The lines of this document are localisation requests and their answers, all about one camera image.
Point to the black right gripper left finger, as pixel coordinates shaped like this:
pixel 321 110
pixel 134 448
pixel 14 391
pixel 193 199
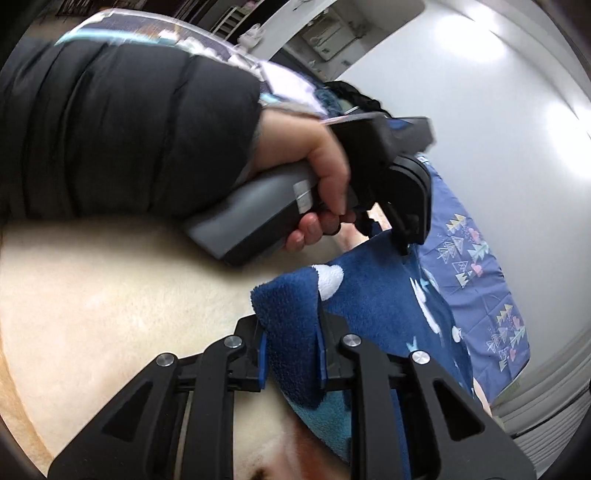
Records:
pixel 174 419

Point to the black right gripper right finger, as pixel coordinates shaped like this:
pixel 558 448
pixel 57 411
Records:
pixel 410 417

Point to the navy star fleece baby jacket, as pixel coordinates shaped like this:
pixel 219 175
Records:
pixel 385 297

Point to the black jacket sleeve forearm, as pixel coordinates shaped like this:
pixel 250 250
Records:
pixel 91 128

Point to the person's left hand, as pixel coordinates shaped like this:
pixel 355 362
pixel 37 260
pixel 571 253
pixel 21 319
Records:
pixel 285 138

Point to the dark teal knit blanket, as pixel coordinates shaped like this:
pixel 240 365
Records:
pixel 329 101

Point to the black garment on headboard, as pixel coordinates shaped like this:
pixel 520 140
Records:
pixel 347 92

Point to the grey pleated curtain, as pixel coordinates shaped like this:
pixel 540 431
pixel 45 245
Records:
pixel 542 417

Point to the blue tree-print sheet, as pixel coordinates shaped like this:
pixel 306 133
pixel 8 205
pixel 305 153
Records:
pixel 459 261

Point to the lavender folded cloth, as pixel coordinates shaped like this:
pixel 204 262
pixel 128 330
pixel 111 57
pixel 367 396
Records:
pixel 291 86

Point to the peach bear fleece blanket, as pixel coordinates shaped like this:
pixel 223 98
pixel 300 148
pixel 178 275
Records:
pixel 87 304

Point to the white cat figurine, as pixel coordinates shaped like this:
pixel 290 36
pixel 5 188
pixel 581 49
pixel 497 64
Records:
pixel 251 38

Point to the white ladder shelf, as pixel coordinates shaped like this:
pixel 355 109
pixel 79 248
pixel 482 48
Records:
pixel 227 26

